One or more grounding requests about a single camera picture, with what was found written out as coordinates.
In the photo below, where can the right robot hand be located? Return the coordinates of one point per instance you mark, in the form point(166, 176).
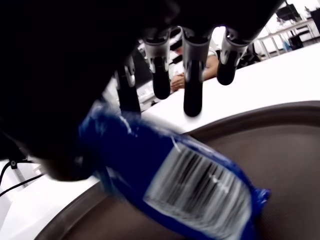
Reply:
point(62, 62)

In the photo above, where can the blue Oreo packet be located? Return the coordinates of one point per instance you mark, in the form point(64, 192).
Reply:
point(155, 162)

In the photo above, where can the seated person white shirt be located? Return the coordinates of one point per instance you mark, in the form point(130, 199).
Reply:
point(211, 66)

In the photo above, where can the round brown tray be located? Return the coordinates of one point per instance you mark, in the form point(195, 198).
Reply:
point(275, 150)

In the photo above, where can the metal frame rack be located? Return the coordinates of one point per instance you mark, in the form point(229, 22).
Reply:
point(287, 32)

